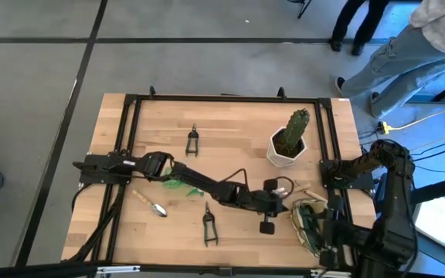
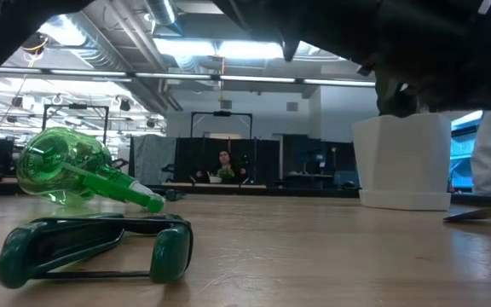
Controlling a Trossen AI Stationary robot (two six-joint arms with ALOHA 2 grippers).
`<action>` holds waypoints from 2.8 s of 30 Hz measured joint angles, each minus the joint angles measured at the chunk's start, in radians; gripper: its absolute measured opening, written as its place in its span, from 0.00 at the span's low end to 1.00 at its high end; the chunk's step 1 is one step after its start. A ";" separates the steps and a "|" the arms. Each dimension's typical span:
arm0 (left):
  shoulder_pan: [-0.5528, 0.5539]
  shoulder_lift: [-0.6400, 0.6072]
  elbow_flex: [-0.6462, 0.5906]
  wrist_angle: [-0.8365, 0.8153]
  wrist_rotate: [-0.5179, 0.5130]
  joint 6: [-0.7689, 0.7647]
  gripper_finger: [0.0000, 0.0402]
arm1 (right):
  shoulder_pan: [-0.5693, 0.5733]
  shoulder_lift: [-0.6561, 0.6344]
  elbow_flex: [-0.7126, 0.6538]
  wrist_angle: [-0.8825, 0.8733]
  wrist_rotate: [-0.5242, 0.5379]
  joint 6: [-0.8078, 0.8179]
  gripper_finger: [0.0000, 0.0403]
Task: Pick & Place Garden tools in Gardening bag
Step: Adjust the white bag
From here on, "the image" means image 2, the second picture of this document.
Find black partition screen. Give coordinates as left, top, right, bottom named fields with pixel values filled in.
left=173, top=136, right=281, bottom=185

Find green handled garden snips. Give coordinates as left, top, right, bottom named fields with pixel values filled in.
left=0, top=211, right=194, bottom=291

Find green cactus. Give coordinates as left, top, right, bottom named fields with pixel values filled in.
left=375, top=67, right=421, bottom=119

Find long ceiling light strip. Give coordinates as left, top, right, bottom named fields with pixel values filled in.
left=0, top=67, right=377, bottom=89

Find metal scoop with wooden handle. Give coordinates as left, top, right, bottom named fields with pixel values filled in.
left=442, top=204, right=491, bottom=224

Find yellow ceiling cable reel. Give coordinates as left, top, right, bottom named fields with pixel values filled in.
left=19, top=32, right=51, bottom=57

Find black gantry frame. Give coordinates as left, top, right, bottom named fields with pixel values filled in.
left=190, top=110, right=254, bottom=140
left=42, top=103, right=110, bottom=144

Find small black green pruning shears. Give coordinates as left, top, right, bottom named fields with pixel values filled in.
left=164, top=188, right=187, bottom=202

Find white hexagonal plant pot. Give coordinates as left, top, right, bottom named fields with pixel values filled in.
left=351, top=113, right=453, bottom=212

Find green plastic spray bottle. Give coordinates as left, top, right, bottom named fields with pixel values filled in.
left=15, top=126, right=166, bottom=214

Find small green potted plant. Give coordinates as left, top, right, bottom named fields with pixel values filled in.
left=209, top=167, right=236, bottom=185

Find gray hanging cloth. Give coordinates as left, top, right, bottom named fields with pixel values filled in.
left=129, top=134, right=177, bottom=187

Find silver ventilation duct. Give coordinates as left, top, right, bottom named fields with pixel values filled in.
left=145, top=0, right=178, bottom=26

